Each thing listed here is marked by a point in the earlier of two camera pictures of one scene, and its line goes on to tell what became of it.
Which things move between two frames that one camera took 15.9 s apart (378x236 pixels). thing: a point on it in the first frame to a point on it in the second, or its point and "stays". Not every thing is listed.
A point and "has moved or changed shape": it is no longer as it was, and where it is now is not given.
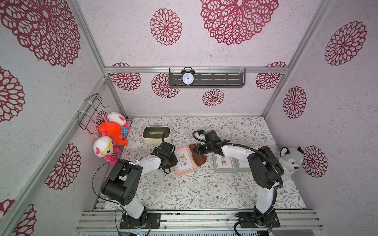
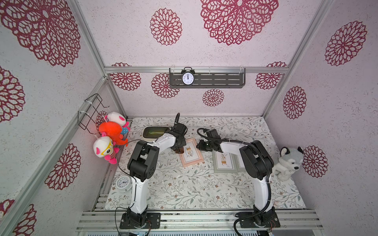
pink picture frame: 186,162 has moved or changed shape
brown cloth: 199,159 to 180,150
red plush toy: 113,130 stays
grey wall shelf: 221,77 stays
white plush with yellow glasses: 103,147 stays
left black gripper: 173,157 to 184,142
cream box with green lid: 154,134 stays
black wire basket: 86,117 stays
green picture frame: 223,164 stays
